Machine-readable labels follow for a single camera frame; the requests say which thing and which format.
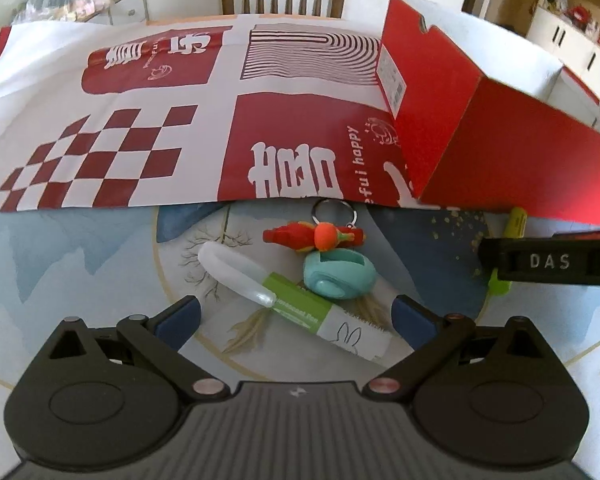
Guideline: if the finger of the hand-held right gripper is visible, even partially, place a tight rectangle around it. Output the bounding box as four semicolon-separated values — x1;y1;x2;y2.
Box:
479;236;511;282

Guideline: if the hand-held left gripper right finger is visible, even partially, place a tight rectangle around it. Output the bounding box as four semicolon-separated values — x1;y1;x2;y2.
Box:
365;295;552;403

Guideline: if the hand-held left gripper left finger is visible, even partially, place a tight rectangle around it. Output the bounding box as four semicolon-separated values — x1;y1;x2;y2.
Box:
49;295;227;403

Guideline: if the green highlighter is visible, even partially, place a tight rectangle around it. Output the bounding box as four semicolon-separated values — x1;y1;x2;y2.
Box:
487;206;529;295

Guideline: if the red cardboard box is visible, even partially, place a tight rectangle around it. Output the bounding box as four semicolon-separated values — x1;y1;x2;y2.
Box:
377;0;600;226

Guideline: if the white tube with green label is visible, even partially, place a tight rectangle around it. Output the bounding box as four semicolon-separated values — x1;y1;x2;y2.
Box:
197;241;394;361

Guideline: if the teal egg-shaped holder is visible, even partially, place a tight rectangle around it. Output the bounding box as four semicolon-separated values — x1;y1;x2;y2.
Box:
302;249;376;301

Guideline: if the red and white printed bag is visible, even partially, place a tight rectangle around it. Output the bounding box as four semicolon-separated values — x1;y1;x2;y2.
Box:
0;12;417;214

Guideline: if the small white drawer cabinet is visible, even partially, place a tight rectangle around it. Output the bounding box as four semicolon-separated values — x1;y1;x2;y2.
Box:
107;0;147;26

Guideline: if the carrot and chili keychain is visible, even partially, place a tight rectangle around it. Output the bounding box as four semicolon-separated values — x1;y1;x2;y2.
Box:
262;197;367;254

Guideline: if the white cabinet with black handles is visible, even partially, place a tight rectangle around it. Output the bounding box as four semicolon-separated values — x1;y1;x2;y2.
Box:
462;0;600;131

